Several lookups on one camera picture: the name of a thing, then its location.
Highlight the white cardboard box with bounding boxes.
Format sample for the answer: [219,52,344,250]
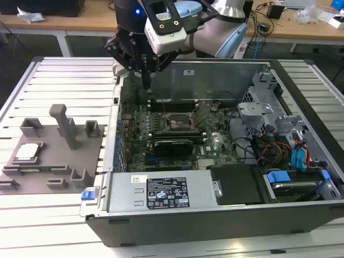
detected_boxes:
[328,15,344,29]

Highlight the black monitor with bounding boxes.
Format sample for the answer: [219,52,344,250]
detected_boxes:
[0,0,86,16]

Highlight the black power supply label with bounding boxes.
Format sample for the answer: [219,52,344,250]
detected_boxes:
[146,176,190,209]

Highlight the crumpled white paper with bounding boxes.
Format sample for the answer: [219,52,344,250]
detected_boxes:
[17,6,46,24]

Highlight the silver chipset heatsink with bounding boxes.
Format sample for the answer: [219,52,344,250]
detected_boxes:
[197,158,216,170]

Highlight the black RAM slot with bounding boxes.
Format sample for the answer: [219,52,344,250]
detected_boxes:
[148,130,207,138]
[150,134,208,144]
[148,98,196,106]

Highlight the black plastic shroud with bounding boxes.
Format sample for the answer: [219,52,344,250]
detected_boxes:
[206,164,272,206]

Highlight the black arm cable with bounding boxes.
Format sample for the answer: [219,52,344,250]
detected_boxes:
[187,0,225,32]

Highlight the CPU socket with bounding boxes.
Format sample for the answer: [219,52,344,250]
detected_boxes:
[165,111,196,134]

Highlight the orange wire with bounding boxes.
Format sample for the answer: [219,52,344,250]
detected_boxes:
[294,137,322,169]

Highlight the black wire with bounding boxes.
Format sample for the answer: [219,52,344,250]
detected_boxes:
[232,137,256,164]

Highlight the blue disk carrier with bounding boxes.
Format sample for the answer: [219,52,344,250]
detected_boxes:
[264,168,331,201]

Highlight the small black box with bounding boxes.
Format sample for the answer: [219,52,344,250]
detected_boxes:
[267,3,285,19]

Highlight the green RAM stick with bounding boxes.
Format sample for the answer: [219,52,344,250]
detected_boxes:
[16,166,52,173]

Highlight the blue flat wire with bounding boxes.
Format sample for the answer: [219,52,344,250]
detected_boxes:
[291,142,310,173]

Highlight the clear plastic bag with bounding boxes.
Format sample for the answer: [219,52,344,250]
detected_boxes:
[294,5,327,25]

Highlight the white power strip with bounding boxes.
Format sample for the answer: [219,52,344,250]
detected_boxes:
[232,42,247,59]

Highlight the red wire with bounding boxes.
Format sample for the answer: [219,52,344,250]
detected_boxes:
[256,142,293,166]

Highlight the silver power supply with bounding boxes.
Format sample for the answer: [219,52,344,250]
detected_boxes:
[103,171,216,213]

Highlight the wooden desk white legs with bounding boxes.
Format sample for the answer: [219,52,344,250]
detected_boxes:
[0,12,72,57]
[58,0,344,54]

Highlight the black hard disk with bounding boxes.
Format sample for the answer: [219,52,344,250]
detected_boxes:
[271,181,318,198]

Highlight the blue cable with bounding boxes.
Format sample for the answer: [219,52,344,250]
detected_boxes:
[254,23,263,59]

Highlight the metal socket cover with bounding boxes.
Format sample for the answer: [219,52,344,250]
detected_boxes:
[191,103,211,124]

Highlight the black expansion slot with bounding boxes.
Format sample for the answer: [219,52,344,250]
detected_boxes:
[145,159,198,166]

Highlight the black graphics card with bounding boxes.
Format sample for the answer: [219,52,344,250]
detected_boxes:
[152,138,194,157]

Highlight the silver CPU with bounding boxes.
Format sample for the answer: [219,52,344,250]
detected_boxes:
[13,143,44,162]

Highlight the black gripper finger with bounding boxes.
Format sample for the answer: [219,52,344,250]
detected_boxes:
[104,39,148,89]
[147,51,180,89]

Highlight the black open PC case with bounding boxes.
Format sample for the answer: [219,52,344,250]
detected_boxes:
[80,56,344,248]

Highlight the green motherboard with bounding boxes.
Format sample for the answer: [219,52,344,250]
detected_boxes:
[119,101,240,173]

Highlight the blue case latch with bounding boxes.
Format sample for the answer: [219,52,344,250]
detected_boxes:
[80,189,96,201]

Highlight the grey parts rack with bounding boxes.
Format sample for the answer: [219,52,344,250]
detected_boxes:
[0,103,105,196]

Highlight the grey laptop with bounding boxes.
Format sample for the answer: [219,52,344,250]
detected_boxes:
[284,0,315,8]

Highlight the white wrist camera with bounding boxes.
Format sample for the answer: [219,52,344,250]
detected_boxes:
[144,0,188,56]

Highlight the black cylinder capacitor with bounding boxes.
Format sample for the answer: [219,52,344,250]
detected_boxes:
[136,88,149,105]

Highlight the silver metal drive cage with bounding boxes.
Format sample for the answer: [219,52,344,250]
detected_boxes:
[236,70,341,201]

